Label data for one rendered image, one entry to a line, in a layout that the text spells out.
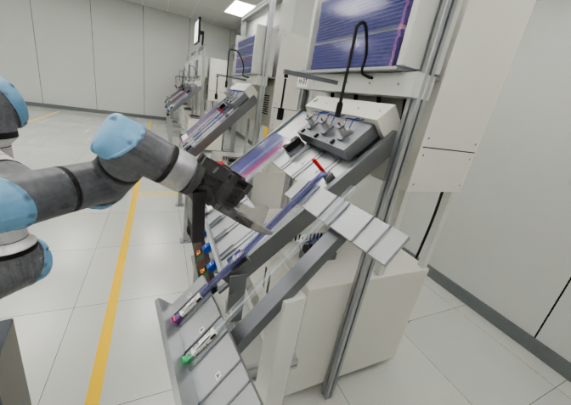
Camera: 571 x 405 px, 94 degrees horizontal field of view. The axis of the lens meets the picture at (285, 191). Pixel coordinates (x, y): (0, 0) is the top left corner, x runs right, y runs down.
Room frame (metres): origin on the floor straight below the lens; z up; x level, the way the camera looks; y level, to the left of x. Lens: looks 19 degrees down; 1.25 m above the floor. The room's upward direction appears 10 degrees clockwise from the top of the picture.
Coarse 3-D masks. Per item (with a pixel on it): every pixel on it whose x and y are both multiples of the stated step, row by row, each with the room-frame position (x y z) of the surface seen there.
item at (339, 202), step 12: (348, 192) 0.58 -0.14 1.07; (336, 204) 0.56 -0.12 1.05; (324, 216) 0.55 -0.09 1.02; (312, 228) 0.53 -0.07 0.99; (300, 240) 0.52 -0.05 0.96; (288, 252) 0.50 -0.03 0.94; (276, 264) 0.49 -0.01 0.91; (264, 276) 0.48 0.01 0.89; (252, 288) 0.46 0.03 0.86; (240, 300) 0.45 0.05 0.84; (228, 312) 0.44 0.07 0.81; (216, 324) 0.42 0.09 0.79
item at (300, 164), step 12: (300, 120) 1.41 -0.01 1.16; (276, 132) 1.43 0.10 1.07; (288, 132) 1.35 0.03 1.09; (288, 156) 1.13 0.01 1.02; (300, 156) 1.08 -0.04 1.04; (312, 156) 1.03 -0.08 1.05; (324, 156) 0.99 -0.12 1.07; (360, 156) 0.88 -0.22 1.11; (288, 168) 1.04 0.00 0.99; (300, 168) 0.99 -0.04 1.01; (312, 168) 0.96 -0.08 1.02; (324, 168) 0.92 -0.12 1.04; (336, 168) 0.88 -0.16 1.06; (324, 180) 0.86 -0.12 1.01
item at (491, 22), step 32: (480, 0) 0.97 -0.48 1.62; (512, 0) 1.04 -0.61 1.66; (480, 32) 0.99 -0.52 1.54; (512, 32) 1.06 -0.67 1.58; (448, 64) 0.95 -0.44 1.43; (480, 64) 1.02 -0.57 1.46; (352, 96) 1.34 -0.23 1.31; (448, 96) 0.97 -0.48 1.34; (480, 96) 1.04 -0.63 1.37; (448, 128) 0.99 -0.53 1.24; (480, 128) 1.08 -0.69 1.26; (416, 160) 0.95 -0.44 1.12; (448, 160) 1.02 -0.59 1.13; (448, 192) 1.09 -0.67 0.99; (416, 256) 1.21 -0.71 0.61
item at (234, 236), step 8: (240, 200) 1.01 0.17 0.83; (248, 200) 0.98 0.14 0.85; (208, 216) 1.03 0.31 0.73; (216, 216) 1.00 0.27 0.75; (224, 216) 0.97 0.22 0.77; (216, 224) 0.94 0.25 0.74; (224, 224) 0.91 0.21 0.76; (232, 224) 0.88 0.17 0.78; (240, 224) 0.86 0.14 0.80; (264, 224) 0.80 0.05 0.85; (216, 232) 0.90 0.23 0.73; (224, 232) 0.87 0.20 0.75; (232, 232) 0.85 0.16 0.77; (240, 232) 0.83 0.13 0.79; (248, 232) 0.81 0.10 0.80; (256, 232) 0.79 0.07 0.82; (216, 240) 0.84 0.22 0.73; (224, 240) 0.83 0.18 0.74; (232, 240) 0.81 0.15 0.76; (240, 240) 0.78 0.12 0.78; (248, 240) 0.77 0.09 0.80; (224, 248) 0.79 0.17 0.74; (232, 248) 0.77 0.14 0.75; (240, 248) 0.75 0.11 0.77; (224, 256) 0.74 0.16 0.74; (224, 264) 0.72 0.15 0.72
